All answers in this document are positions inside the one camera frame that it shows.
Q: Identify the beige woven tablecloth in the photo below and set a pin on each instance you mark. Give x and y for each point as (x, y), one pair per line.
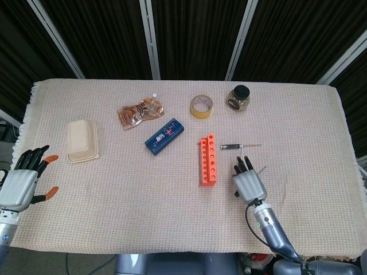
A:
(143, 215)

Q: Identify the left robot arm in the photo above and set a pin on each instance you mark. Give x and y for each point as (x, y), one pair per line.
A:
(7, 226)

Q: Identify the black equipment box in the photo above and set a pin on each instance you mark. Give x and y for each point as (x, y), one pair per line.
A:
(5, 130)

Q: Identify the orange drink pouch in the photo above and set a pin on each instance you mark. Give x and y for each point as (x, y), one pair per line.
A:
(137, 113)

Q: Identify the dark pleated partition panel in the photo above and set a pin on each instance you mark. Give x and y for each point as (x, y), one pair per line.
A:
(301, 37)
(97, 37)
(198, 37)
(355, 100)
(20, 57)

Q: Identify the long green black screwdriver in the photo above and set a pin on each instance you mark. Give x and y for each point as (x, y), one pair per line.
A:
(262, 169)

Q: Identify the orange screwdriver holder block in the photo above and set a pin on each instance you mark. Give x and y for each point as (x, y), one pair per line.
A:
(207, 180)

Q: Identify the blue printed pencil case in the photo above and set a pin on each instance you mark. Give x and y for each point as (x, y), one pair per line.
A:
(163, 137)

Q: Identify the silver partition post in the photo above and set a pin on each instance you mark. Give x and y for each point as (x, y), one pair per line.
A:
(241, 40)
(56, 40)
(150, 40)
(341, 61)
(10, 117)

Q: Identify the black metal precision screwdriver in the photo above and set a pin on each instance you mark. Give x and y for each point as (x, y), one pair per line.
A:
(230, 147)

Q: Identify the yellow tape roll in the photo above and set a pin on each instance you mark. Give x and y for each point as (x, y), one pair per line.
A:
(200, 115)

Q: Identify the glass jar black lid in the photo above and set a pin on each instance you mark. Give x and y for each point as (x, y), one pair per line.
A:
(239, 100)

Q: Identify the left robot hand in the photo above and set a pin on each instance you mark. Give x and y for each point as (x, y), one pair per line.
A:
(20, 186)

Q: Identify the beige lidded food container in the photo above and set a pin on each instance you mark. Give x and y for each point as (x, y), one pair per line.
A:
(81, 140)

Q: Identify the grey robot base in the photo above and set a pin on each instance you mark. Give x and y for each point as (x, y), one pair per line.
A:
(172, 265)

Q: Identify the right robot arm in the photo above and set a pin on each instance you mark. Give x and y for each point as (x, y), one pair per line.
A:
(269, 226)

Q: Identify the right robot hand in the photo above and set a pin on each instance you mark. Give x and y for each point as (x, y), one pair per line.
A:
(249, 186)

